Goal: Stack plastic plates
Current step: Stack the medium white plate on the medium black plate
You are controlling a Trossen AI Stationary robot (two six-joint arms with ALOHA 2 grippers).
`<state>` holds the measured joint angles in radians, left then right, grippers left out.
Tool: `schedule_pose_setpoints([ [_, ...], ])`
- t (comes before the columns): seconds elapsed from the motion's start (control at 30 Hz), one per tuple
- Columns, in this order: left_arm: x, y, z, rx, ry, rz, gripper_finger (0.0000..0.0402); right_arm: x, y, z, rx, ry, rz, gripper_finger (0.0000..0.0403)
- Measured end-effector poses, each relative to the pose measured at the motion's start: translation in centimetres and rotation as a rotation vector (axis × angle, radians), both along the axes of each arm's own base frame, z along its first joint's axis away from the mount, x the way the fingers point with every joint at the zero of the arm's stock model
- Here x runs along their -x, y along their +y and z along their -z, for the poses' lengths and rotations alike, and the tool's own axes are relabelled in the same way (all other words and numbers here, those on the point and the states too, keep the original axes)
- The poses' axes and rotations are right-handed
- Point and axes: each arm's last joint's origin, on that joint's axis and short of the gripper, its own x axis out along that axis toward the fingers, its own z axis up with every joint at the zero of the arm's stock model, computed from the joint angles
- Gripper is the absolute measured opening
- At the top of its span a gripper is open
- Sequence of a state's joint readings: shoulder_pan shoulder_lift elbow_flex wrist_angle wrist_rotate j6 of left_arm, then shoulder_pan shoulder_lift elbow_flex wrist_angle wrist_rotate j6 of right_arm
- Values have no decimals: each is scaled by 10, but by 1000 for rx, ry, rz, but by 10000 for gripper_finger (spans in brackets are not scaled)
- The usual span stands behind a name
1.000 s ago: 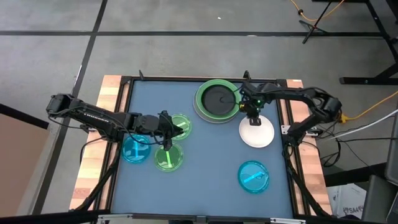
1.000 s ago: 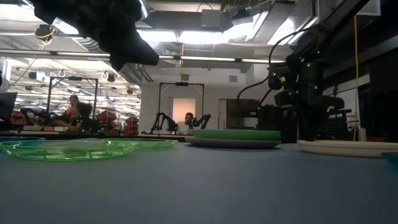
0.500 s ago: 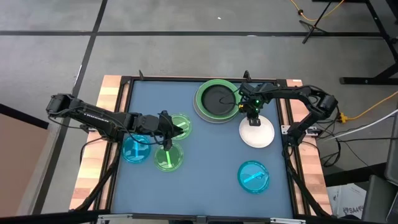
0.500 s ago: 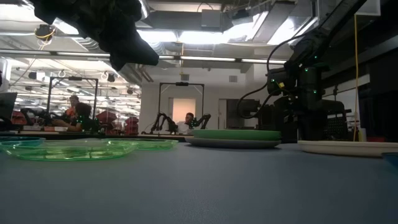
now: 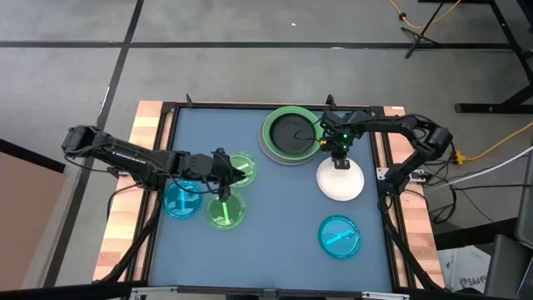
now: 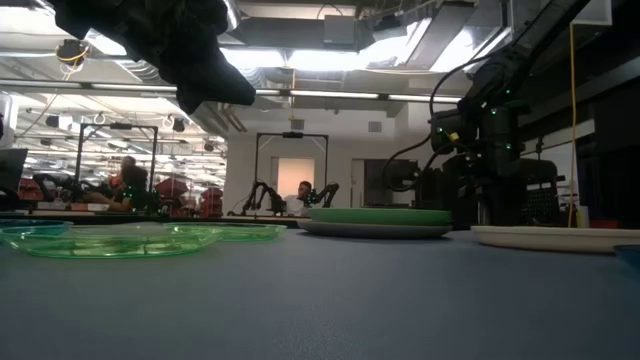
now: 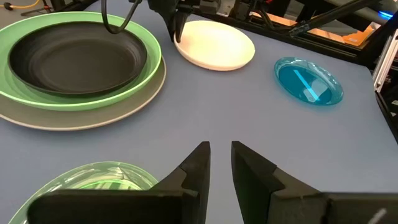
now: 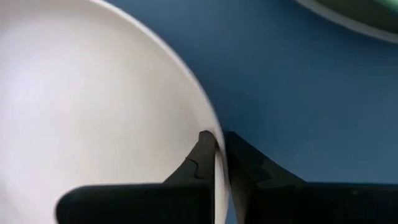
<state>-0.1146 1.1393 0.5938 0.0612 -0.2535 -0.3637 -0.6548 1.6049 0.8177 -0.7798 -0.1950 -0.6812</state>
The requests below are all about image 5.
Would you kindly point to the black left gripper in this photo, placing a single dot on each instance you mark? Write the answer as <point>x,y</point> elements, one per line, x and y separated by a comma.
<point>222,171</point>

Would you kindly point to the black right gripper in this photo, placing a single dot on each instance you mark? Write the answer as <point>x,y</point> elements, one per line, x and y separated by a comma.
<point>343,127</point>

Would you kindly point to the translucent green small plate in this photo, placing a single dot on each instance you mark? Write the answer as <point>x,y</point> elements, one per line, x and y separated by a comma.
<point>250,164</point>
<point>216,216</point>

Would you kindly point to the black plastic plate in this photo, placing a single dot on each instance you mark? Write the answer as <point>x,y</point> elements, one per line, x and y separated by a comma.
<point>287,143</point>

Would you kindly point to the small white plastic plate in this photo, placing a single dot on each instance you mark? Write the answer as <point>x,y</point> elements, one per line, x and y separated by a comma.
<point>339,185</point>

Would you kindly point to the large green plastic plate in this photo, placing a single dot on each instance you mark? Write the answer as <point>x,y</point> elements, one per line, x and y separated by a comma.
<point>266,129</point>

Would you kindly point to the translucent blue small plate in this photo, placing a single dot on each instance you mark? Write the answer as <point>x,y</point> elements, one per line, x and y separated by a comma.
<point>191,208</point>
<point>339,250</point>

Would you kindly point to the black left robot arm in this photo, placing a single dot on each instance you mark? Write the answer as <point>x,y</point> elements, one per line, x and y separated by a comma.
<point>125,156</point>

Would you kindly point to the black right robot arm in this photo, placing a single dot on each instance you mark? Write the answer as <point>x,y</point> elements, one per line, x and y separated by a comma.
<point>437,139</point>

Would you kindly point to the small yellow tag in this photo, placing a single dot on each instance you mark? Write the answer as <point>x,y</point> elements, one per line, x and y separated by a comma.
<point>323,143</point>

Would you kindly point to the large grey plastic plate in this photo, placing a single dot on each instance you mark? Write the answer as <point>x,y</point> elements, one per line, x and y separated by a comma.
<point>268,157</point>

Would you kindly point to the blue table mat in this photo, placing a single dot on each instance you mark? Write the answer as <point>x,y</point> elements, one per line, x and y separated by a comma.
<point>275,250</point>

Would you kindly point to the black tripod stand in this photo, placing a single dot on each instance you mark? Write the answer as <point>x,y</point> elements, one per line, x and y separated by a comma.
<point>416,37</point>

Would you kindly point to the black floor bar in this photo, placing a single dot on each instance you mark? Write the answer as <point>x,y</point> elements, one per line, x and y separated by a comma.
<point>466,235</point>

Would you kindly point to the white cardboard box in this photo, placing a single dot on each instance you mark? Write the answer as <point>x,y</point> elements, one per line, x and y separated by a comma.
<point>462,266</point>

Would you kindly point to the grey panel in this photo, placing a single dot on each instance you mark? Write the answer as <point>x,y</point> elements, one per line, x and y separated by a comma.
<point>525,208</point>

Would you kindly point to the black edge strip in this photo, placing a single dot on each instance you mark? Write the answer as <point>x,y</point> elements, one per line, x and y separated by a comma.
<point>29,155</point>

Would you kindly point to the black rig beam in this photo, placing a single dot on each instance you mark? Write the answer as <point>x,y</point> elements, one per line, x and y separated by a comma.
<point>62,291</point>

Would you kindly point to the brown board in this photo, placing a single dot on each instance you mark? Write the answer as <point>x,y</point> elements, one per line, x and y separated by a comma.
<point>25,216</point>

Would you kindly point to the small black frame clamp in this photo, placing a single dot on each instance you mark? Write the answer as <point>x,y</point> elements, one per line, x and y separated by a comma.
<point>330,101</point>
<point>189,101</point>

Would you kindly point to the black metal table frame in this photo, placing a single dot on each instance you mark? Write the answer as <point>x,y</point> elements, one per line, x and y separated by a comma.
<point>233,105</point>

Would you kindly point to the silver beam bracket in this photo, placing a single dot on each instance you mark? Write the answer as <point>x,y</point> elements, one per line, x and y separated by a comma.
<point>154,291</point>
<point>385,296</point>

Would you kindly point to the black desk leg frame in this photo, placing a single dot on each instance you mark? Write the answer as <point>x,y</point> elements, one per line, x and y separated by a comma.
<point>491,108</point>

